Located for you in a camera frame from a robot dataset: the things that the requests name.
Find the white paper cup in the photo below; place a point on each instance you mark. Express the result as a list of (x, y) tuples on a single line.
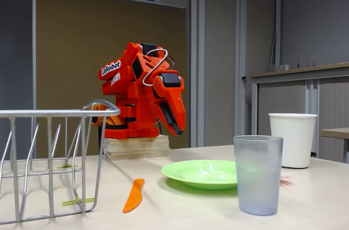
[(297, 132)]

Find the light orange clamp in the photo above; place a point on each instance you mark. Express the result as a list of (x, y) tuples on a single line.
[(96, 121)]

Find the grey cabinet with wooden top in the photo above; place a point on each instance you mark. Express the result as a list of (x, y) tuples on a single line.
[(332, 96)]

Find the wooden base block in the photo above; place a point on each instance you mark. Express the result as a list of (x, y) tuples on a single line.
[(136, 148)]

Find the translucent grey plastic cup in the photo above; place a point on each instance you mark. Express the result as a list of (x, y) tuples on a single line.
[(257, 186)]

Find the yellow black striped tape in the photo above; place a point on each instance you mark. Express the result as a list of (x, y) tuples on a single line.
[(66, 166), (79, 201)]

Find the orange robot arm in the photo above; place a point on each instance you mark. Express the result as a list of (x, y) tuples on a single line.
[(128, 88)]

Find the grey leaning rod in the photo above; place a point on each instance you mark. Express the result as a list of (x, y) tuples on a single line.
[(273, 50)]

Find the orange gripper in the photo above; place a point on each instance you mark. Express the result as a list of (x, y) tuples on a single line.
[(172, 96)]

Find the beige side table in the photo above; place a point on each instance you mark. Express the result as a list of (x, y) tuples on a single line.
[(335, 132)]

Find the brown partition board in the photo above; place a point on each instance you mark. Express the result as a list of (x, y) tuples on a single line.
[(68, 50)]

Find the small white box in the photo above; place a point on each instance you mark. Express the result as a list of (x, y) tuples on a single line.
[(285, 67)]

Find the pink plastic fork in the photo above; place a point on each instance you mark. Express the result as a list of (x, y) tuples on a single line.
[(286, 177)]

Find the green plastic plate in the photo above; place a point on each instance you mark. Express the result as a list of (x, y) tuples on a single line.
[(196, 175)]

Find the orange plastic knife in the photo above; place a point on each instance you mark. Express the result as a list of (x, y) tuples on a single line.
[(133, 197)]

